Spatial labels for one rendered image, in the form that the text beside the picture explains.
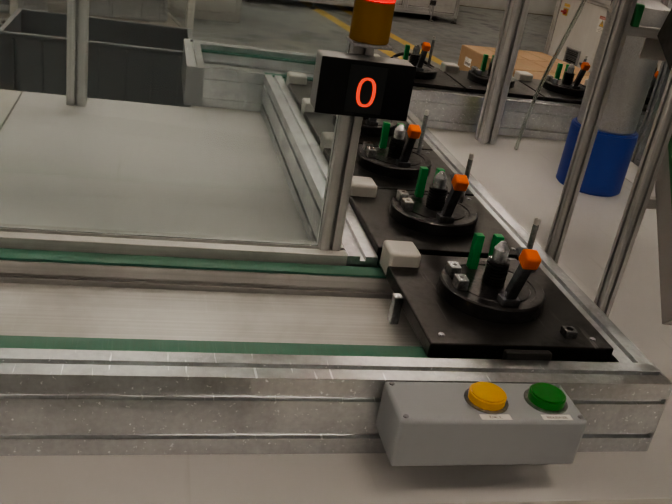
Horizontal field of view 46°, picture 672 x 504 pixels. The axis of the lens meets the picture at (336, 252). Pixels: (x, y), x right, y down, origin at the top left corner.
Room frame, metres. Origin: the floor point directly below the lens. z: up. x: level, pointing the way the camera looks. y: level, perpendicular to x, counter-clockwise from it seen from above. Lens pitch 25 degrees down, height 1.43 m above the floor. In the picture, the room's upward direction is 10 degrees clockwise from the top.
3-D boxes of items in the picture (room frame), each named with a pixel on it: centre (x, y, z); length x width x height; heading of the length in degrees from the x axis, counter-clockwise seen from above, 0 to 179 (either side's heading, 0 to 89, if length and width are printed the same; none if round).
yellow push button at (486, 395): (0.71, -0.18, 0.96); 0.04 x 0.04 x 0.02
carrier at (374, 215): (1.19, -0.14, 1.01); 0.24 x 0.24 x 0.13; 15
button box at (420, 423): (0.71, -0.18, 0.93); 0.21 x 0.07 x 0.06; 105
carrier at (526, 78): (2.44, -0.60, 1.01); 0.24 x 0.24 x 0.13; 15
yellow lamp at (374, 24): (1.01, 0.00, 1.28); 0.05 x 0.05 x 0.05
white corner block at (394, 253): (1.01, -0.09, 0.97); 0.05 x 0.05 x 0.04; 15
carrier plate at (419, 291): (0.94, -0.21, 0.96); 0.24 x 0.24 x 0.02; 15
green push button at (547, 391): (0.73, -0.25, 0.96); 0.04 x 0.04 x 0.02
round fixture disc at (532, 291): (0.94, -0.21, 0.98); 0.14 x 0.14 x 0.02
